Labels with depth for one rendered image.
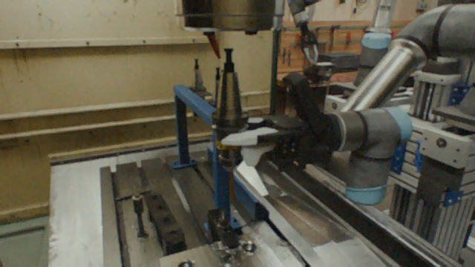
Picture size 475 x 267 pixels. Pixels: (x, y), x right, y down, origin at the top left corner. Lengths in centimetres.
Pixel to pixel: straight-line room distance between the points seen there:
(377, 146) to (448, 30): 33
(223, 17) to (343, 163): 40
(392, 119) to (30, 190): 146
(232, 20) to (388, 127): 35
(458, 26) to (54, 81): 135
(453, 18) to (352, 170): 39
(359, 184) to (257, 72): 110
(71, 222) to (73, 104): 49
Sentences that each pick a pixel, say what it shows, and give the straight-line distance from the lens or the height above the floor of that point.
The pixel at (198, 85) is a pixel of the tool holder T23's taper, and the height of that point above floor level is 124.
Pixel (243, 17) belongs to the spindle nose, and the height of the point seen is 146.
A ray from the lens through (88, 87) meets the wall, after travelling 149.
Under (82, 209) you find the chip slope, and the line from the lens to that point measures 142.
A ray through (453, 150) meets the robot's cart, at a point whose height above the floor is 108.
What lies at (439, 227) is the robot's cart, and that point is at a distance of 173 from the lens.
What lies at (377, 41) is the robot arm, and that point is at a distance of 153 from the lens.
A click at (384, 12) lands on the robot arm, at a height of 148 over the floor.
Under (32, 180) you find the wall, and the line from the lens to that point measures 164.
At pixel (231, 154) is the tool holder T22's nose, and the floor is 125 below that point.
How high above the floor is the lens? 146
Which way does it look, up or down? 21 degrees down
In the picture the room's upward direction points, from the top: straight up
